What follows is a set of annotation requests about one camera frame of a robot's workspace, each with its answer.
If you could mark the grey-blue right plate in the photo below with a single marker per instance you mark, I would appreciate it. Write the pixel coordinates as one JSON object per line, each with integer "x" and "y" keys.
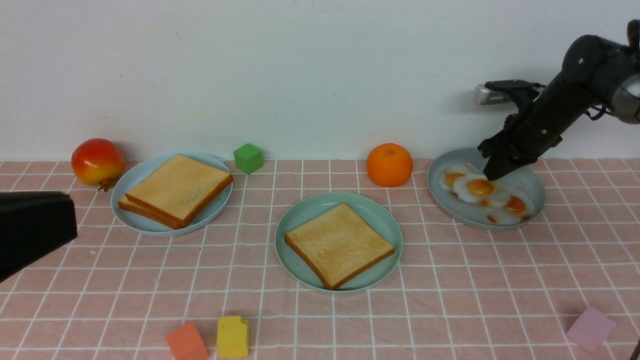
{"x": 474, "y": 215}

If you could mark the fried egg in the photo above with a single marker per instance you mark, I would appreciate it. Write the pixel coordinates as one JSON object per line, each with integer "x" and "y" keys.
{"x": 453, "y": 172}
{"x": 475, "y": 189}
{"x": 518, "y": 209}

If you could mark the orange mandarin fruit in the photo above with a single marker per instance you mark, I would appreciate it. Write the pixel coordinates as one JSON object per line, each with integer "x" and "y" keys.
{"x": 389, "y": 165}

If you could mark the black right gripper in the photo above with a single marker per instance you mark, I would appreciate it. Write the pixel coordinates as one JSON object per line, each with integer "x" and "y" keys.
{"x": 544, "y": 114}

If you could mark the light blue left plate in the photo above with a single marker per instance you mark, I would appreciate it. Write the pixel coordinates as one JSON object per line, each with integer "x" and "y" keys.
{"x": 147, "y": 226}

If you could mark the red pomegranate fruit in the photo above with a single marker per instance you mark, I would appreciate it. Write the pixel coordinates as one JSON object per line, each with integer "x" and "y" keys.
{"x": 98, "y": 162}

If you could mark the orange foam cube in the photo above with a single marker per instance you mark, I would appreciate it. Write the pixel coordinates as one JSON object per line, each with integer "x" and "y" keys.
{"x": 186, "y": 343}

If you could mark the yellow foam cube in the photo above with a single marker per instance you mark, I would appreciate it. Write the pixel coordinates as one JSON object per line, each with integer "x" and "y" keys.
{"x": 232, "y": 338}

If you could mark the pink foam cube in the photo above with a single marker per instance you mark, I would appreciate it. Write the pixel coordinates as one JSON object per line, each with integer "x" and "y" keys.
{"x": 591, "y": 329}

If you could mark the green foam cube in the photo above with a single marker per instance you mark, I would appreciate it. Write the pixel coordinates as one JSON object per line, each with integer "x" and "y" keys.
{"x": 248, "y": 158}

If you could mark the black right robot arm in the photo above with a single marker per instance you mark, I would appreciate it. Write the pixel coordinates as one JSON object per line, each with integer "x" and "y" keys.
{"x": 596, "y": 73}

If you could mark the green centre plate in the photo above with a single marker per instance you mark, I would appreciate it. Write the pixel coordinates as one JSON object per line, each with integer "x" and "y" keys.
{"x": 372, "y": 212}

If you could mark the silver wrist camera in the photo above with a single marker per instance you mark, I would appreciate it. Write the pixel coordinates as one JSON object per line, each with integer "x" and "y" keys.
{"x": 516, "y": 91}

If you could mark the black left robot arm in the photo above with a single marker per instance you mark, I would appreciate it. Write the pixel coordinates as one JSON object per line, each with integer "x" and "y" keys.
{"x": 33, "y": 224}

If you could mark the bread slice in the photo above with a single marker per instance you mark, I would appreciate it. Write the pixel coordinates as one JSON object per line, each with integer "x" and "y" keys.
{"x": 181, "y": 187}
{"x": 133, "y": 208}
{"x": 338, "y": 245}

